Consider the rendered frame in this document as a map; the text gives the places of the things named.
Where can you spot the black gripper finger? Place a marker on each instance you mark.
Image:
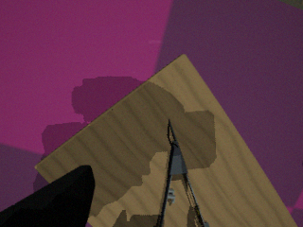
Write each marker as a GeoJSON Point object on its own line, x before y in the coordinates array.
{"type": "Point", "coordinates": [64, 203]}

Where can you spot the wooden board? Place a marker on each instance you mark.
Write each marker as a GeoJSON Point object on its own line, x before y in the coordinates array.
{"type": "Point", "coordinates": [128, 150]}

